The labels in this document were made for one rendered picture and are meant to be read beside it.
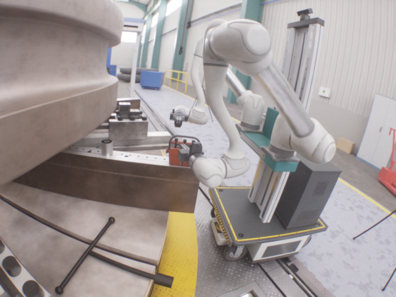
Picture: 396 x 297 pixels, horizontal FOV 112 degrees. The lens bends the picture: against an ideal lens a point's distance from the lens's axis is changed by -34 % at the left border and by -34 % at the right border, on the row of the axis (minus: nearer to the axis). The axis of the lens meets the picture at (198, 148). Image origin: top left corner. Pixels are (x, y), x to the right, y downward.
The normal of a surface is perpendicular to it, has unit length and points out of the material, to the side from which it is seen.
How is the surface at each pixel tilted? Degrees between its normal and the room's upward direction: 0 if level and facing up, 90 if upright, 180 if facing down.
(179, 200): 90
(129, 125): 90
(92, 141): 71
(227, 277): 0
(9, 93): 56
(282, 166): 90
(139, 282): 0
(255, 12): 90
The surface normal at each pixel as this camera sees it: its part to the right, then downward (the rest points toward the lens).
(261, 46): 0.22, 0.29
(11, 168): 0.96, 0.22
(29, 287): 0.15, -0.92
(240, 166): 0.44, 0.26
